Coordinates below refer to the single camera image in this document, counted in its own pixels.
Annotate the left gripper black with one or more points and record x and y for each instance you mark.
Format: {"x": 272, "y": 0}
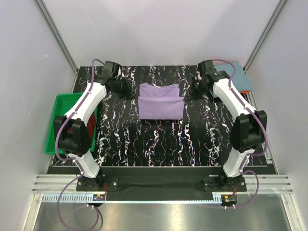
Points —
{"x": 128, "y": 93}

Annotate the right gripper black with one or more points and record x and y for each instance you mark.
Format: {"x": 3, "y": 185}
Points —
{"x": 192, "y": 94}

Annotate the purple t shirt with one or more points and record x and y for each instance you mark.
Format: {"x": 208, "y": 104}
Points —
{"x": 160, "y": 103}

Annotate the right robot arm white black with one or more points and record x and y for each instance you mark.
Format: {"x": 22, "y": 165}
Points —
{"x": 249, "y": 124}

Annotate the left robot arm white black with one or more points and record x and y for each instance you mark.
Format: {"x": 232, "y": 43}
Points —
{"x": 72, "y": 138}

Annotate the dark red t shirt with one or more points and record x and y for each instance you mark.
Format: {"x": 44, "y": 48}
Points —
{"x": 91, "y": 125}

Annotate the folded blue-grey t shirt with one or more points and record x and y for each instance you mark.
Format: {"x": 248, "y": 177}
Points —
{"x": 240, "y": 79}

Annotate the folded orange t shirt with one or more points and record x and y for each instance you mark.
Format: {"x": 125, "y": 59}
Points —
{"x": 245, "y": 92}

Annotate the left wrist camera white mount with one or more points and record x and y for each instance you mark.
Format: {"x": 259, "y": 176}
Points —
{"x": 120, "y": 74}

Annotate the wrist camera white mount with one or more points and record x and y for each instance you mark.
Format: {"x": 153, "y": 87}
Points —
{"x": 120, "y": 74}
{"x": 198, "y": 76}

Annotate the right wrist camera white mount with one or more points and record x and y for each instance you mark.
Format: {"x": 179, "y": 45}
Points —
{"x": 198, "y": 76}

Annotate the left aluminium frame post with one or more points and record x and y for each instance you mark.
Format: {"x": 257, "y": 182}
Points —
{"x": 56, "y": 34}

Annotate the aluminium frame post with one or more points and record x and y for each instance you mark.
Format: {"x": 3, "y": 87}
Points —
{"x": 265, "y": 33}
{"x": 56, "y": 34}

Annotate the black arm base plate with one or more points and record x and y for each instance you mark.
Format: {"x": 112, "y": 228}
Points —
{"x": 165, "y": 181}

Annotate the white slotted cable duct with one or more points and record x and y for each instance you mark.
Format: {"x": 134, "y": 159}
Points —
{"x": 94, "y": 198}

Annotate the right aluminium frame post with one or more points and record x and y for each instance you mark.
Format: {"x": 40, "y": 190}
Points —
{"x": 265, "y": 33}

